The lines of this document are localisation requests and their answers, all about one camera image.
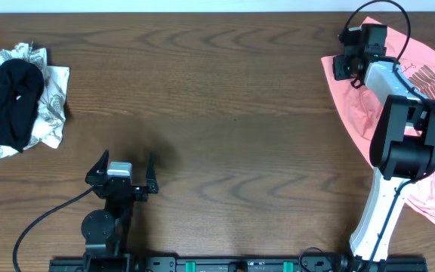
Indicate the black garment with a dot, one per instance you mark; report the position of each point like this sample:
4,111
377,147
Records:
21,86

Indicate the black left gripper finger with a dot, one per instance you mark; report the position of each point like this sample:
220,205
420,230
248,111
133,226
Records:
97,174
150,176

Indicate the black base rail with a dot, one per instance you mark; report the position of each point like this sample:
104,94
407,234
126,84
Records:
312,262

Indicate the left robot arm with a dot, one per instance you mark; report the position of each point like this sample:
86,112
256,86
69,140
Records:
106,230

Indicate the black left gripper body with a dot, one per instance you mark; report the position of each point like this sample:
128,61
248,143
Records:
123,187

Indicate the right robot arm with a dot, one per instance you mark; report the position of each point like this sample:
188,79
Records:
402,149

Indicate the white floral patterned cloth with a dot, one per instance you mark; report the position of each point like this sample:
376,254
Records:
49,123

